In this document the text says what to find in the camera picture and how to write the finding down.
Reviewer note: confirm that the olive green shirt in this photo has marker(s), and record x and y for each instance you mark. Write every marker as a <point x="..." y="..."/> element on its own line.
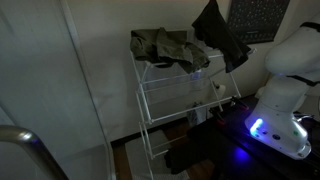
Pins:
<point x="165" y="48"/>

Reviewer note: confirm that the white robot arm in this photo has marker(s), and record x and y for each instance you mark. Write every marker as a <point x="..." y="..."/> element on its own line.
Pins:
<point x="295" y="65"/>

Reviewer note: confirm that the white metal drying rack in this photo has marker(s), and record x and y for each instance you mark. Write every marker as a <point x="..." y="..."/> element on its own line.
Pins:
<point x="165" y="95"/>

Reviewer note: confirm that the grey floor mat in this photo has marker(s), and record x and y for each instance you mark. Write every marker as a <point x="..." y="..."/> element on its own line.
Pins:
<point x="143" y="168"/>

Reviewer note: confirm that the black cloth on floor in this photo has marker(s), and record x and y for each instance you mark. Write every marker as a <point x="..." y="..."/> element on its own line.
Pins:
<point x="186" y="155"/>

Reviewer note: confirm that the black clamp with red tips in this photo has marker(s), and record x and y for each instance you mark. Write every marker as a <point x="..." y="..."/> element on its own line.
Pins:
<point x="234" y="105"/>

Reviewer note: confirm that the dark black hanging garment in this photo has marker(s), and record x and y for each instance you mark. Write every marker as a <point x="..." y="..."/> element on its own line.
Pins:
<point x="211" y="28"/>

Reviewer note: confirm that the grey metal handrail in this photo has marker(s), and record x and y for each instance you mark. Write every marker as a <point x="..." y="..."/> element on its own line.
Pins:
<point x="35" y="148"/>

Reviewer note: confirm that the dark dotted wall poster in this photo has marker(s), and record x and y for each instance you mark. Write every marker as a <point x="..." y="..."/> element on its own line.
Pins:
<point x="256" y="21"/>

